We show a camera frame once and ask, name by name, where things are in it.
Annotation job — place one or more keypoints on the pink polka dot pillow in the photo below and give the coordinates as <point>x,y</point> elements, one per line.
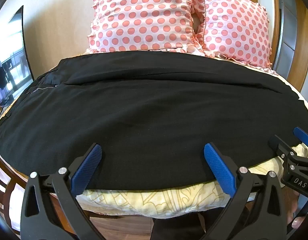
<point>144,17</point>
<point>234,27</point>

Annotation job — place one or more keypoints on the yellow patterned bed sheet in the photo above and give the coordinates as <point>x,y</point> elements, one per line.
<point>156,202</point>

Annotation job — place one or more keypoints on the black pants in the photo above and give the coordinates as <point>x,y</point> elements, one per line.
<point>144,117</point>

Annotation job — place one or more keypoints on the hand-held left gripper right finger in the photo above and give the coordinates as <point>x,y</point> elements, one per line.
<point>220,170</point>

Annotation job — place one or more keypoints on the person's right hand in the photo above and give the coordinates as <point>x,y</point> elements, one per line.
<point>295,212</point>

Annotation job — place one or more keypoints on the brown wooden bed frame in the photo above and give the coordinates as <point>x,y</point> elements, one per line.
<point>5,180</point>

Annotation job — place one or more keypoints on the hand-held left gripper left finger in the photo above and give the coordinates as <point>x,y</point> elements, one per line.
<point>86,170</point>

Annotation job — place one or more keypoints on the black-framed wall mirror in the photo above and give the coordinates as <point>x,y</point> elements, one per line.
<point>9,67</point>

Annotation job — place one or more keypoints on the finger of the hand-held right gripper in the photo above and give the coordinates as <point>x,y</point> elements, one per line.
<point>281,146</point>
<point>302,134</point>

